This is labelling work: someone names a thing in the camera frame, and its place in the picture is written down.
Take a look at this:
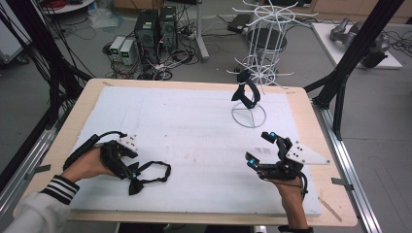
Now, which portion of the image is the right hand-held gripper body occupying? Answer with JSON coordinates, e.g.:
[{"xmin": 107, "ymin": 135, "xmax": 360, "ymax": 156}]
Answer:
[{"xmin": 257, "ymin": 137, "xmax": 331, "ymax": 182}]

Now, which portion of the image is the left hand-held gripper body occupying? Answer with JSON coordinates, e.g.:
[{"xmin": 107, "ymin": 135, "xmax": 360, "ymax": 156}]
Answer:
[{"xmin": 100, "ymin": 134, "xmax": 140, "ymax": 181}]

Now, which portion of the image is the black bow tie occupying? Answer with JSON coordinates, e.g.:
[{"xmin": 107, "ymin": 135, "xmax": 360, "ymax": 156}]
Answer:
[
  {"xmin": 127, "ymin": 160, "xmax": 172, "ymax": 196},
  {"xmin": 230, "ymin": 68, "xmax": 262, "ymax": 111}
]

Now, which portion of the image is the white wire display rack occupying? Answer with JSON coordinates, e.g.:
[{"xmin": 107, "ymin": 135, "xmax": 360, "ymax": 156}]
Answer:
[{"xmin": 226, "ymin": 0, "xmax": 320, "ymax": 129}]

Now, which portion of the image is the person's left hand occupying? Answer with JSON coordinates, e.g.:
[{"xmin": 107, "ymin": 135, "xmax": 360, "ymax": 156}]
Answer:
[{"xmin": 60, "ymin": 147, "xmax": 117, "ymax": 184}]

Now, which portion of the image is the person's right hand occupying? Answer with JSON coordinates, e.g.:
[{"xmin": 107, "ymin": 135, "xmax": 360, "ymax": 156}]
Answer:
[{"xmin": 269, "ymin": 176, "xmax": 308, "ymax": 215}]

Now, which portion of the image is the metal table clamp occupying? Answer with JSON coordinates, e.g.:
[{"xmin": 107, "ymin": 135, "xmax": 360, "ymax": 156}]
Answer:
[
  {"xmin": 330, "ymin": 177, "xmax": 355, "ymax": 192},
  {"xmin": 23, "ymin": 163, "xmax": 52, "ymax": 182}
]

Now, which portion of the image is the white foam mat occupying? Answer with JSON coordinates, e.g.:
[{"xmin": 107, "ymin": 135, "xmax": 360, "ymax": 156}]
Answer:
[{"xmin": 47, "ymin": 85, "xmax": 324, "ymax": 217}]

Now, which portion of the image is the thin wooden stick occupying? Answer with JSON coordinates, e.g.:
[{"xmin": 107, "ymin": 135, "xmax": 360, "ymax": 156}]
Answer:
[{"xmin": 317, "ymin": 196, "xmax": 344, "ymax": 223}]

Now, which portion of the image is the black round stool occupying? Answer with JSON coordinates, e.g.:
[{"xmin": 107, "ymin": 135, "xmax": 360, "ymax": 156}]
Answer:
[{"xmin": 247, "ymin": 27, "xmax": 289, "ymax": 55}]

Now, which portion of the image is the white power supply unit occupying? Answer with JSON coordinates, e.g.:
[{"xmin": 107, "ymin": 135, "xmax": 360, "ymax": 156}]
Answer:
[
  {"xmin": 109, "ymin": 35, "xmax": 126, "ymax": 61},
  {"xmin": 120, "ymin": 39, "xmax": 138, "ymax": 66}
]

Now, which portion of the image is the white platform board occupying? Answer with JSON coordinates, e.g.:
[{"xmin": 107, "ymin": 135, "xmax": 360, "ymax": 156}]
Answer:
[{"xmin": 311, "ymin": 22, "xmax": 404, "ymax": 71}]

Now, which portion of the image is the black flat box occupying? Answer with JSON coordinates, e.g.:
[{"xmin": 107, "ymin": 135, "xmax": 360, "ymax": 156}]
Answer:
[{"xmin": 226, "ymin": 14, "xmax": 251, "ymax": 34}]

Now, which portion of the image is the black computer tower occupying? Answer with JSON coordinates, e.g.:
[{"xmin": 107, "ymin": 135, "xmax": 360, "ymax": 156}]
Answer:
[
  {"xmin": 133, "ymin": 9, "xmax": 160, "ymax": 65},
  {"xmin": 158, "ymin": 5, "xmax": 179, "ymax": 51}
]

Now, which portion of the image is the grey metal stand leg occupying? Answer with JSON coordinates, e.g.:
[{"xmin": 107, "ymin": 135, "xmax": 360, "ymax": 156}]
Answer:
[{"xmin": 193, "ymin": 0, "xmax": 211, "ymax": 63}]

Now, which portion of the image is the clear plastic bag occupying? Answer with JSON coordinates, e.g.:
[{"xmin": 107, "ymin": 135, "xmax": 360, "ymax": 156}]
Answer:
[{"xmin": 86, "ymin": 7, "xmax": 124, "ymax": 31}]

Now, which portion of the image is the round white table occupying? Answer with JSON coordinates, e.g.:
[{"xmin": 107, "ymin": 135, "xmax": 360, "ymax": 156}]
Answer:
[{"xmin": 41, "ymin": 0, "xmax": 97, "ymax": 16}]

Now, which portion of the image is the right hand-held gripper cable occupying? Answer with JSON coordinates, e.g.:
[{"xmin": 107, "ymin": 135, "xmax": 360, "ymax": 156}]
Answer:
[{"xmin": 299, "ymin": 173, "xmax": 309, "ymax": 200}]

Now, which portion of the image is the hand-held gripper cable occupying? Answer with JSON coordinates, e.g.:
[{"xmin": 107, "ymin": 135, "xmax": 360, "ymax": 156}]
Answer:
[
  {"xmin": 299, "ymin": 173, "xmax": 309, "ymax": 200},
  {"xmin": 62, "ymin": 130, "xmax": 128, "ymax": 172}
]

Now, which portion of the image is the left hand-held gripper cable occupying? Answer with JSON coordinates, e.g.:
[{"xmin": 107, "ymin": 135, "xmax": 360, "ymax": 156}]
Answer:
[{"xmin": 62, "ymin": 130, "xmax": 128, "ymax": 172}]

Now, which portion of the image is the aluminium rail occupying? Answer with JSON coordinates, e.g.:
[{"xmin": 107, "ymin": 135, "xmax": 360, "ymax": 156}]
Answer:
[
  {"xmin": 0, "ymin": 124, "xmax": 64, "ymax": 215},
  {"xmin": 311, "ymin": 98, "xmax": 384, "ymax": 233}
]

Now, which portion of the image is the tangle of floor cables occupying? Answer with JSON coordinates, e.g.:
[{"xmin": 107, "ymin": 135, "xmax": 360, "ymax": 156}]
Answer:
[{"xmin": 102, "ymin": 18, "xmax": 208, "ymax": 82}]

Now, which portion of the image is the black metal frame strut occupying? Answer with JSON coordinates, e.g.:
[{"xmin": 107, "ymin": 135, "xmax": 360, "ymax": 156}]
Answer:
[
  {"xmin": 303, "ymin": 0, "xmax": 406, "ymax": 142},
  {"xmin": 0, "ymin": 0, "xmax": 94, "ymax": 131}
]

